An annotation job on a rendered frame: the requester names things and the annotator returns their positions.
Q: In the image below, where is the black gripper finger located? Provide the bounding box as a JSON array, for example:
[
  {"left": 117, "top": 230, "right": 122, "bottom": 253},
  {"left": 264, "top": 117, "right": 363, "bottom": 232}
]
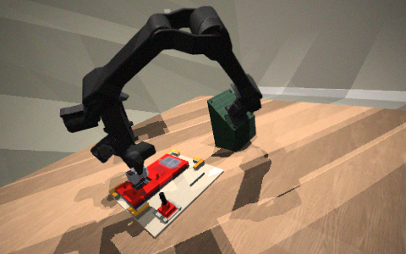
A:
[
  {"left": 123, "top": 158, "right": 145, "bottom": 175},
  {"left": 113, "top": 152, "right": 133, "bottom": 169}
]

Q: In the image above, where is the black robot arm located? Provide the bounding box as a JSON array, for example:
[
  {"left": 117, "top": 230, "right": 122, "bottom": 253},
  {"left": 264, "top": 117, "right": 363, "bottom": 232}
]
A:
[{"left": 60, "top": 6, "right": 262, "bottom": 163}]

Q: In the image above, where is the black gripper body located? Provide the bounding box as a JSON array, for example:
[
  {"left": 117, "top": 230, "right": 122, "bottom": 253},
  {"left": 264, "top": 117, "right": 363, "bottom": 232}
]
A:
[{"left": 104, "top": 118, "right": 156, "bottom": 165}]

